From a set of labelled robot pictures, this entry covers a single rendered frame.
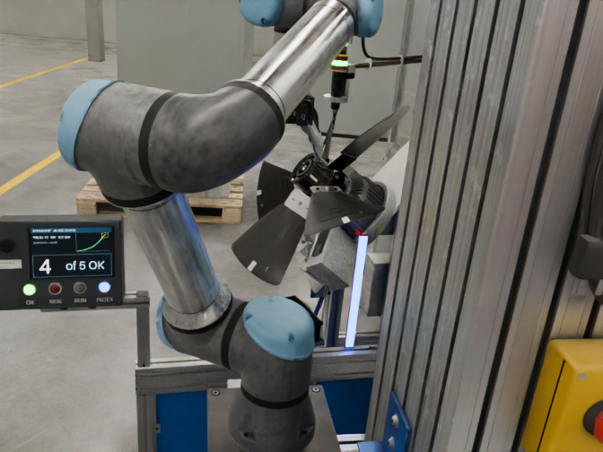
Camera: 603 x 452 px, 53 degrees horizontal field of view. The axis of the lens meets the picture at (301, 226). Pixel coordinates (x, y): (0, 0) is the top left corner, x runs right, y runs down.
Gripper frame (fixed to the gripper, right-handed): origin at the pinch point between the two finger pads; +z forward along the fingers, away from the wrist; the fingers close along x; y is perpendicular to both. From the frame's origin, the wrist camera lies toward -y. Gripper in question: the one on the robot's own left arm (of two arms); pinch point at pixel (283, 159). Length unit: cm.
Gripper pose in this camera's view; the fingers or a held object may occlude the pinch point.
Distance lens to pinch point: 121.9
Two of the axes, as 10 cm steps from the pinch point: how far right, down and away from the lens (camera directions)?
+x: 9.7, -0.1, 2.3
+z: -0.8, 9.2, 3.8
